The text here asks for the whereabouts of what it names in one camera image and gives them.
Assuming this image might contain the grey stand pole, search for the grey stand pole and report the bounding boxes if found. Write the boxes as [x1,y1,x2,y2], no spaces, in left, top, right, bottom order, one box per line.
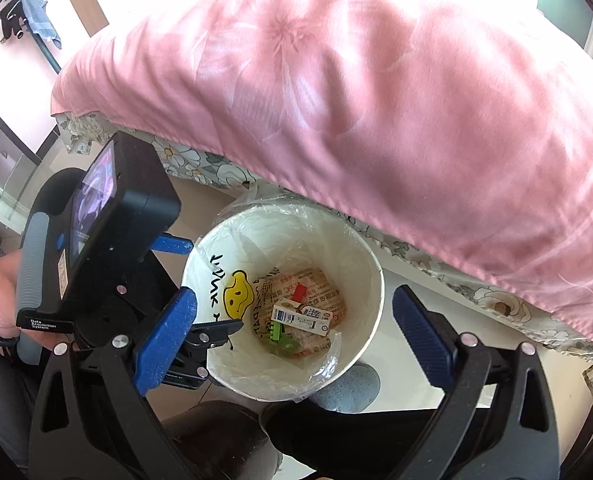
[35,35,61,75]

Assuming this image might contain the white smiley face waste bin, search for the white smiley face waste bin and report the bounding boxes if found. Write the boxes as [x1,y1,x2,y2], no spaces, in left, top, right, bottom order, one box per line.
[181,200,386,403]

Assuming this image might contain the grey slipper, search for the grey slipper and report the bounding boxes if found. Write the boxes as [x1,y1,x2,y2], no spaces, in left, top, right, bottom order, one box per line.
[309,364,381,413]

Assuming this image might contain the clear plastic bin liner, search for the clear plastic bin liner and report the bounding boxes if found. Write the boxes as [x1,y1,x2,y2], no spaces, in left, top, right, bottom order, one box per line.
[181,180,386,403]

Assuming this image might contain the glass door with dark frame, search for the glass door with dark frame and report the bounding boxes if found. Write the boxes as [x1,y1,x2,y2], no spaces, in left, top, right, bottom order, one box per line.
[0,85,60,231]

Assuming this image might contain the grey floral bed sheet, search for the grey floral bed sheet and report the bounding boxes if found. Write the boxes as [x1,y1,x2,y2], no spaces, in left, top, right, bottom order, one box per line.
[54,110,593,411]

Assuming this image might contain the white carton box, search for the white carton box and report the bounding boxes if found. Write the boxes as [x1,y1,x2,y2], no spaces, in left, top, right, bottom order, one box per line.
[296,305,335,336]

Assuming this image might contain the blue hanging cloth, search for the blue hanging cloth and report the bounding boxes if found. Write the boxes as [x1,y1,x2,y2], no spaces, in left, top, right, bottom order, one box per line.
[14,0,62,51]

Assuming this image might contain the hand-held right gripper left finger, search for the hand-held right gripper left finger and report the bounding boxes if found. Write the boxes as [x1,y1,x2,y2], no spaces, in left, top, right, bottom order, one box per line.
[26,286,200,480]

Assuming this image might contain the dark shoe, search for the dark shoe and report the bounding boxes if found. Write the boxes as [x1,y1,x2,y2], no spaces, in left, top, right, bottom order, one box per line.
[164,400,282,480]

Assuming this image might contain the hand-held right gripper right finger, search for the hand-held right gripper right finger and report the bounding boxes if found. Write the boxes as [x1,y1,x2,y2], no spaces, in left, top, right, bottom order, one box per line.
[392,285,562,480]

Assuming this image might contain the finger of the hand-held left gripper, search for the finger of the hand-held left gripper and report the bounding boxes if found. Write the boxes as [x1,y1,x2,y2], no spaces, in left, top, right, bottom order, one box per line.
[164,319,244,391]
[150,235,194,256]

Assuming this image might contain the black device on stand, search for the black device on stand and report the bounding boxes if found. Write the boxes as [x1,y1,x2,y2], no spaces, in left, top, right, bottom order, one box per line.
[0,0,27,43]

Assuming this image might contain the beige printed packet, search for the beige printed packet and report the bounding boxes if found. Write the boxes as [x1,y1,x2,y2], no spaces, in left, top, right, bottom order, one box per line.
[249,267,347,361]

